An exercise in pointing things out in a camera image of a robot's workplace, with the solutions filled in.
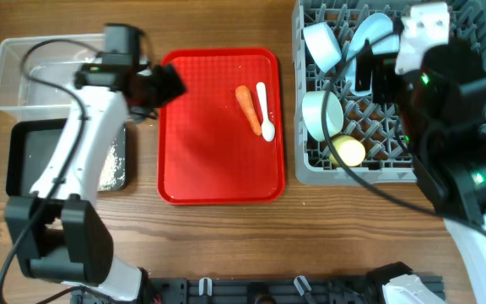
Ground white plastic spoon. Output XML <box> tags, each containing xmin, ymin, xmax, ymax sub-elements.
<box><xmin>256</xmin><ymin>82</ymin><xmax>275</xmax><ymax>142</ymax></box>

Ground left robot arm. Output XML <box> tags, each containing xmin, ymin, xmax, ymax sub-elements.
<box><xmin>5</xmin><ymin>63</ymin><xmax>186</xmax><ymax>303</ymax></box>

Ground black plastic tray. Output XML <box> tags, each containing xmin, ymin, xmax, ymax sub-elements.
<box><xmin>6</xmin><ymin>119</ymin><xmax>127</xmax><ymax>196</ymax></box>

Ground grey dishwasher rack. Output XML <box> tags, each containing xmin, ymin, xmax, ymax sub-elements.
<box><xmin>292</xmin><ymin>0</ymin><xmax>486</xmax><ymax>185</ymax></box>

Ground light green bowl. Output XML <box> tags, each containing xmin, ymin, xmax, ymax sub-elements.
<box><xmin>302</xmin><ymin>90</ymin><xmax>344</xmax><ymax>142</ymax></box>

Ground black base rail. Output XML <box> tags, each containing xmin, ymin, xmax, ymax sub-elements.
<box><xmin>152</xmin><ymin>274</ymin><xmax>446</xmax><ymax>303</ymax></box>

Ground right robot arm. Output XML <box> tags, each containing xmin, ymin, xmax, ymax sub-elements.
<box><xmin>356</xmin><ymin>40</ymin><xmax>486</xmax><ymax>303</ymax></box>

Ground clear plastic bin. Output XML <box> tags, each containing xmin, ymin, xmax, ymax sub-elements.
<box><xmin>0</xmin><ymin>34</ymin><xmax>104</xmax><ymax>122</ymax></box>

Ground light blue plate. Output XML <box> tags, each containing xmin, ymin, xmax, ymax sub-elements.
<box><xmin>345</xmin><ymin>13</ymin><xmax>399</xmax><ymax>96</ymax></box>

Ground red serving tray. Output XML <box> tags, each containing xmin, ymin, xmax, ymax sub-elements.
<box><xmin>157</xmin><ymin>47</ymin><xmax>286</xmax><ymax>205</ymax></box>

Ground orange carrot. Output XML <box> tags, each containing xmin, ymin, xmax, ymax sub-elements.
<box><xmin>235</xmin><ymin>85</ymin><xmax>262</xmax><ymax>136</ymax></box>

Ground white rice grains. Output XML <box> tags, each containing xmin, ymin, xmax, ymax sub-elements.
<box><xmin>98</xmin><ymin>141</ymin><xmax>126</xmax><ymax>191</ymax></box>

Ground yellow plastic cup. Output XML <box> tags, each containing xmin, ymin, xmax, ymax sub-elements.
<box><xmin>332</xmin><ymin>135</ymin><xmax>366</xmax><ymax>167</ymax></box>

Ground light blue bowl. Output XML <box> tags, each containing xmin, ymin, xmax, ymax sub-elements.
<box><xmin>303</xmin><ymin>22</ymin><xmax>342</xmax><ymax>73</ymax></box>

